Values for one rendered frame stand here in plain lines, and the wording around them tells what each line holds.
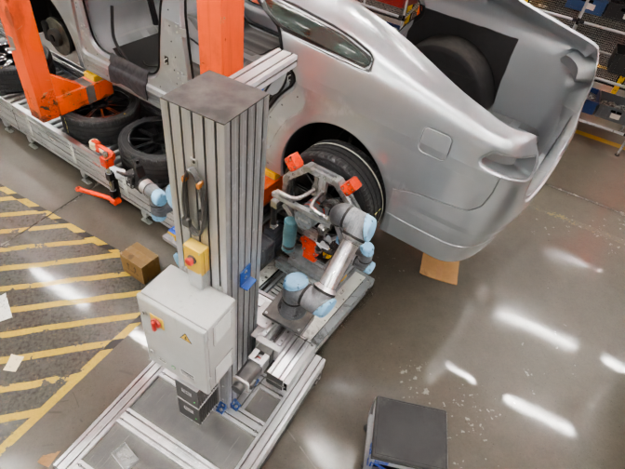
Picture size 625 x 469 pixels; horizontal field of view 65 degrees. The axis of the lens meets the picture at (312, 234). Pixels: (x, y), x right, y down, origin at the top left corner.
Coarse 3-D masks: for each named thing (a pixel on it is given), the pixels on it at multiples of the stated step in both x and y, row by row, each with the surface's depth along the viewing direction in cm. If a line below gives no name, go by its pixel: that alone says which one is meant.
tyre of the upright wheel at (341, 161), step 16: (320, 144) 305; (304, 160) 300; (320, 160) 292; (336, 160) 287; (352, 160) 291; (368, 160) 297; (352, 176) 285; (368, 176) 291; (368, 192) 289; (384, 192) 302; (368, 208) 291; (384, 208) 308
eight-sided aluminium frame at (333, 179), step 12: (300, 168) 293; (312, 168) 288; (324, 168) 289; (288, 180) 305; (324, 180) 287; (336, 180) 283; (288, 192) 317; (288, 216) 324; (300, 228) 324; (312, 228) 325
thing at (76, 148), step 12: (24, 108) 427; (24, 120) 430; (36, 120) 417; (48, 132) 415; (60, 132) 408; (60, 144) 414; (72, 144) 401; (84, 156) 400; (96, 156) 391; (120, 180) 385
